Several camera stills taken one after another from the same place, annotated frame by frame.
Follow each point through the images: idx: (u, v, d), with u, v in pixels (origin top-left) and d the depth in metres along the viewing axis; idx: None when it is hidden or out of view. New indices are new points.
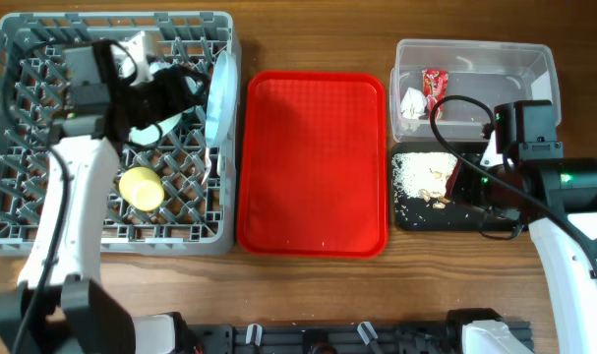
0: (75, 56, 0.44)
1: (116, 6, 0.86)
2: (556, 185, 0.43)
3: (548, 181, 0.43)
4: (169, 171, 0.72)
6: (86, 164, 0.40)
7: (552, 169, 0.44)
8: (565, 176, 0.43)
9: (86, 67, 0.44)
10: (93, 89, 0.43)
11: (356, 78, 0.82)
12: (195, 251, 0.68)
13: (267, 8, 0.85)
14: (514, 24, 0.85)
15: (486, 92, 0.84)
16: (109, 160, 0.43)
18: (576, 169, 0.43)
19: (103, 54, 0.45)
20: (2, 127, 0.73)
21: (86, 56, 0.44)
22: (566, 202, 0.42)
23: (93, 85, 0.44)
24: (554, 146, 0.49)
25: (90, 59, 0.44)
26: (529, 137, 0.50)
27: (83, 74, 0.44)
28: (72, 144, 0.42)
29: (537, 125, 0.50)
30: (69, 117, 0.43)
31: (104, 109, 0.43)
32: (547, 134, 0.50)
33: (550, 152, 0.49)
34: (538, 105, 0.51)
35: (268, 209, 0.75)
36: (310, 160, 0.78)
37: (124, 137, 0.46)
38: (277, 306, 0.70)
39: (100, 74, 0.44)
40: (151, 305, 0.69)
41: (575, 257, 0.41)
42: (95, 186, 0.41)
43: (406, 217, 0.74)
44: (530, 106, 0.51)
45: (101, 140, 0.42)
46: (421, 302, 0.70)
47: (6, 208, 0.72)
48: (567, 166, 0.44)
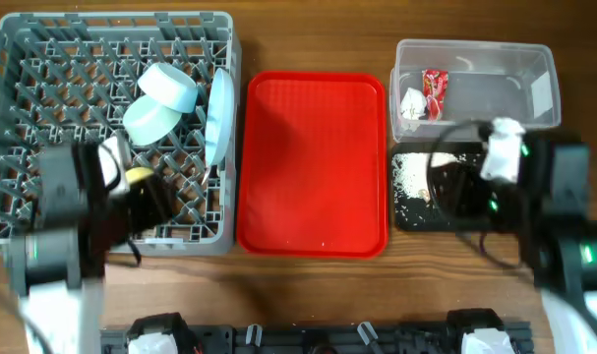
0: (49, 165, 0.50)
1: (116, 6, 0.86)
2: (576, 265, 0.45)
3: (569, 252, 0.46)
4: (169, 172, 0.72)
6: (72, 339, 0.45)
7: (574, 242, 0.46)
8: (587, 256, 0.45)
9: (62, 176, 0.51)
10: (71, 206, 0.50)
11: (356, 78, 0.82)
12: (195, 251, 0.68)
13: (267, 8, 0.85)
14: (514, 24, 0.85)
15: (485, 93, 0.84)
16: (94, 305, 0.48)
18: (596, 241, 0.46)
19: (77, 160, 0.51)
20: (2, 127, 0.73)
21: (64, 163, 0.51)
22: (584, 280, 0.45)
23: (68, 193, 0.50)
24: (580, 202, 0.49)
25: (65, 167, 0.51)
26: (558, 186, 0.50)
27: (58, 179, 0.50)
28: (53, 312, 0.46)
29: (568, 175, 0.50)
30: (36, 240, 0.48)
31: (76, 223, 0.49)
32: (574, 186, 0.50)
33: (577, 209, 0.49)
34: (568, 148, 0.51)
35: (268, 211, 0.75)
36: (309, 164, 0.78)
37: (101, 252, 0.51)
38: (277, 307, 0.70)
39: (76, 182, 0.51)
40: (151, 305, 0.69)
41: (589, 344, 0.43)
42: (85, 332, 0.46)
43: (406, 217, 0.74)
44: (562, 152, 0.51)
45: (79, 290, 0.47)
46: (421, 303, 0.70)
47: (7, 209, 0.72)
48: (587, 238, 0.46)
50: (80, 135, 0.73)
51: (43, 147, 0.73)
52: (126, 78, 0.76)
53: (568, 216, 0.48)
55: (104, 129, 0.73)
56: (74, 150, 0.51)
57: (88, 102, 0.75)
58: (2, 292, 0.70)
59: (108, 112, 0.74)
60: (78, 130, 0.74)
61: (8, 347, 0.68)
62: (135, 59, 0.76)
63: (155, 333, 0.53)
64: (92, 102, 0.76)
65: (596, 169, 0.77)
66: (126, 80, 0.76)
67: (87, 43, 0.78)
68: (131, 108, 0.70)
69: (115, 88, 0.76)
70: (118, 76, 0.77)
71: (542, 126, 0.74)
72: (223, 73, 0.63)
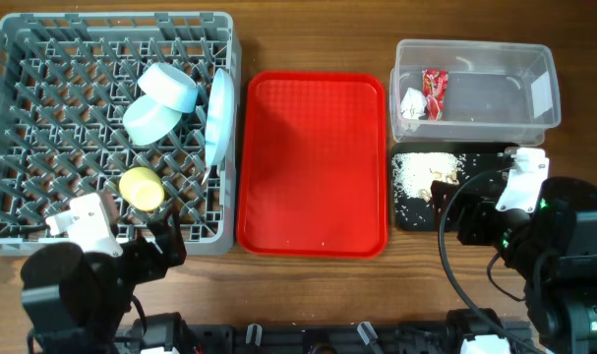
0: (37, 307, 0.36)
1: (116, 6, 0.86)
2: (583, 330, 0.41)
3: (577, 322, 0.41)
4: (169, 172, 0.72)
6: None
7: (580, 306, 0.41)
8: None
9: (54, 318, 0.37)
10: (69, 333, 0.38)
11: (356, 78, 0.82)
12: (195, 251, 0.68)
13: (267, 8, 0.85)
14: (514, 24, 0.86)
15: (485, 93, 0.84)
16: None
18: None
19: (72, 292, 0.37)
20: (2, 127, 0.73)
21: (50, 306, 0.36)
22: (590, 346, 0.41)
23: (65, 332, 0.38)
24: None
25: (58, 309, 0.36)
26: (575, 250, 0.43)
27: (50, 323, 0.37)
28: None
29: (589, 240, 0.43)
30: None
31: None
32: (592, 246, 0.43)
33: (590, 266, 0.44)
34: (591, 210, 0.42)
35: (268, 210, 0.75)
36: (309, 164, 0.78)
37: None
38: (277, 307, 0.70)
39: (74, 316, 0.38)
40: (151, 305, 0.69)
41: None
42: None
43: (406, 217, 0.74)
44: (586, 215, 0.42)
45: None
46: (421, 302, 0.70)
47: (6, 208, 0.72)
48: None
50: (81, 135, 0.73)
51: (43, 147, 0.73)
52: (126, 78, 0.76)
53: (576, 278, 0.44)
55: (104, 129, 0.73)
56: (70, 273, 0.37)
57: (87, 102, 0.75)
58: (1, 292, 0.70)
59: (108, 112, 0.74)
60: (78, 130, 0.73)
61: (8, 347, 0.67)
62: (135, 59, 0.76)
63: (157, 350, 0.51)
64: (92, 101, 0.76)
65: (596, 170, 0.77)
66: (126, 80, 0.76)
67: (87, 43, 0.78)
68: (131, 108, 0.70)
69: (115, 88, 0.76)
70: (118, 76, 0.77)
71: (541, 126, 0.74)
72: (224, 74, 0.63)
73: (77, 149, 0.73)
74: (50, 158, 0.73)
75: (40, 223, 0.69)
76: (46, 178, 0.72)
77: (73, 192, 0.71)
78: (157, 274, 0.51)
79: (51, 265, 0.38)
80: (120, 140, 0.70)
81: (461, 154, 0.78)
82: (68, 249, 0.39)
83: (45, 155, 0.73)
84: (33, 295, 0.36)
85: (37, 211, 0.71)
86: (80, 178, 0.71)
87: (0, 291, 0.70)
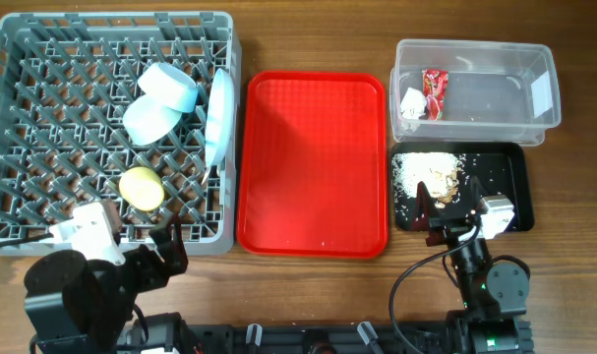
0: (41, 312, 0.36)
1: (116, 6, 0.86)
2: (482, 348, 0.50)
3: (478, 345, 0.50)
4: (169, 171, 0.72)
6: None
7: (481, 331, 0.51)
8: (490, 340, 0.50)
9: (57, 323, 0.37)
10: (71, 340, 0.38)
11: (356, 78, 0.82)
12: (196, 251, 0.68)
13: (267, 8, 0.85)
14: (514, 24, 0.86)
15: (485, 92, 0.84)
16: None
18: (498, 335, 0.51)
19: (74, 298, 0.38)
20: (2, 127, 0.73)
21: (55, 312, 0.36)
22: None
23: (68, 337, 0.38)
24: (517, 311, 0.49)
25: (60, 315, 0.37)
26: (500, 297, 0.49)
27: (52, 328, 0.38)
28: None
29: (504, 287, 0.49)
30: None
31: None
32: (507, 292, 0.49)
33: (509, 312, 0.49)
34: (513, 271, 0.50)
35: (268, 210, 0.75)
36: (309, 163, 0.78)
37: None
38: (276, 307, 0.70)
39: (77, 323, 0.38)
40: (151, 305, 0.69)
41: None
42: None
43: (406, 217, 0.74)
44: (503, 270, 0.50)
45: None
46: (421, 302, 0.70)
47: (6, 208, 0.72)
48: (493, 331, 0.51)
50: (81, 135, 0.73)
51: (43, 147, 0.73)
52: (126, 78, 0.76)
53: (502, 317, 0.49)
55: (104, 129, 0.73)
56: (72, 279, 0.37)
57: (87, 101, 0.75)
58: (1, 292, 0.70)
59: (108, 111, 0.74)
60: (79, 129, 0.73)
61: (8, 347, 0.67)
62: (135, 59, 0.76)
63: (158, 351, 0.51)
64: (92, 101, 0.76)
65: (595, 170, 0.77)
66: (126, 79, 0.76)
67: (87, 43, 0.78)
68: (131, 108, 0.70)
69: (115, 88, 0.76)
70: (118, 76, 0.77)
71: (542, 127, 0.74)
72: (225, 73, 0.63)
73: (77, 149, 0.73)
74: (49, 158, 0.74)
75: (39, 223, 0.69)
76: (46, 178, 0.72)
77: (73, 192, 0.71)
78: (159, 282, 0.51)
79: (56, 272, 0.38)
80: (120, 140, 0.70)
81: (461, 155, 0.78)
82: (71, 254, 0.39)
83: (45, 155, 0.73)
84: (38, 300, 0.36)
85: (37, 211, 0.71)
86: (80, 178, 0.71)
87: (0, 291, 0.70)
